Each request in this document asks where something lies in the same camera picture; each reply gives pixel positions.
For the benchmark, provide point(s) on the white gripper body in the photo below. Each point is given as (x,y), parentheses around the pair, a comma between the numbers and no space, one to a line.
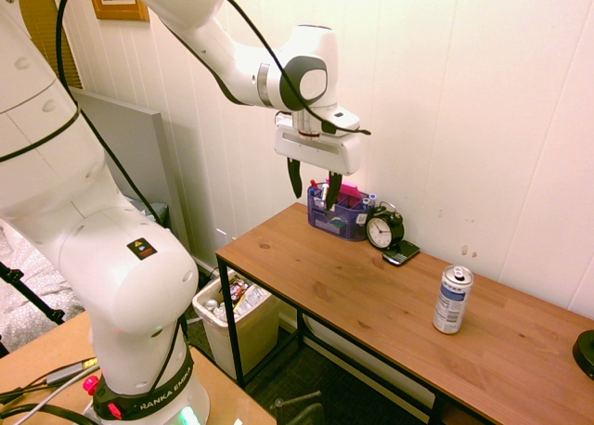
(320,151)

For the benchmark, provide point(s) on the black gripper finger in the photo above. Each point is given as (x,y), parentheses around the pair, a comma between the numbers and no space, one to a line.
(294,176)
(333,188)

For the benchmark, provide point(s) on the white printed drink can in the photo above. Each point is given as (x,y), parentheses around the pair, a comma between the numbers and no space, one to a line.
(452,300)

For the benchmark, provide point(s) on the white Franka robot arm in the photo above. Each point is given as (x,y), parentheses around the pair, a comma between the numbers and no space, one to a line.
(116,267)

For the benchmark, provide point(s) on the white trash bin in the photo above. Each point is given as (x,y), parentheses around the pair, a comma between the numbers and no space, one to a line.
(255,332)

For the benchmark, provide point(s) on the white blue marker tube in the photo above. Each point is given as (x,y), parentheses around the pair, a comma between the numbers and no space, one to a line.
(325,190)

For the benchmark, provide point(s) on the pink sticky note pad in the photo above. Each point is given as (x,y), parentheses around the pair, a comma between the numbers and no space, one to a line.
(350,194)

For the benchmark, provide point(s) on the red capped marker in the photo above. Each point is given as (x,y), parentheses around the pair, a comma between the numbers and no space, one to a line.
(314,183)

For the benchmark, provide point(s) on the green labelled box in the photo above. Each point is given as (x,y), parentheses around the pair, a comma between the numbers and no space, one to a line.
(338,222)

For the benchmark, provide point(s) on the white marker with blue band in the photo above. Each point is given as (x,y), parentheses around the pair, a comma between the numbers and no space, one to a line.
(366,202)
(372,197)

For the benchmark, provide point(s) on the blue mesh desk organizer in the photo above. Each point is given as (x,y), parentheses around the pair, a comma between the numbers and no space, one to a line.
(345,227)

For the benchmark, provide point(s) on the black alarm clock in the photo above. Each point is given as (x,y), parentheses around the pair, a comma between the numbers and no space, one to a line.
(381,230)

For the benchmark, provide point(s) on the black smartphone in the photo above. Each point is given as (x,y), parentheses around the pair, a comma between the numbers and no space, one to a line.
(401,252)

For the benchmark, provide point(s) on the yellow and white wrapper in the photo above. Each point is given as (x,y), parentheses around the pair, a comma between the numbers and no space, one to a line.
(249,300)

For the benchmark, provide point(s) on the crumpled white tissue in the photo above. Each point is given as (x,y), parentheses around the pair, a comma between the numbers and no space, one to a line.
(222,312)

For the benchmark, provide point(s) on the grey headboard panel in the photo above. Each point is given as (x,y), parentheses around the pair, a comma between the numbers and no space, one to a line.
(134,146)

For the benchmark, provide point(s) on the wooden window blind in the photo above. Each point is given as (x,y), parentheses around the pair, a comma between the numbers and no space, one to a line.
(48,30)

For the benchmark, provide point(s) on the black tripod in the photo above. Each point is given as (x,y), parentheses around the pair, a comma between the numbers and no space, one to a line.
(32,295)

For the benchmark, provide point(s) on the white patterned bedding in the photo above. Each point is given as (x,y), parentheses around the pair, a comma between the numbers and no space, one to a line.
(32,300)

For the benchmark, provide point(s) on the pink red round plug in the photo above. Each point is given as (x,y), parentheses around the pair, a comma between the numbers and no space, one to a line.
(91,384)

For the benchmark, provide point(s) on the red base connector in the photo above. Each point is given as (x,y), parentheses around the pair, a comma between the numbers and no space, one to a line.
(114,411)

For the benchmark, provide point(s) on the black round lamp base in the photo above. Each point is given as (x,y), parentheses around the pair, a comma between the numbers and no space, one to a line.
(584,355)

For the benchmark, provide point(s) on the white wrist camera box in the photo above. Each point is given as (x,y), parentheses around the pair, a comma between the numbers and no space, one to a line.
(344,118)

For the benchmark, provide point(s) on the wooden desk with black frame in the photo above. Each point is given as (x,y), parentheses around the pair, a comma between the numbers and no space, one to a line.
(232,313)

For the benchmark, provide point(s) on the wooden picture frame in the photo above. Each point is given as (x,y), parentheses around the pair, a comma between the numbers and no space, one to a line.
(120,13)

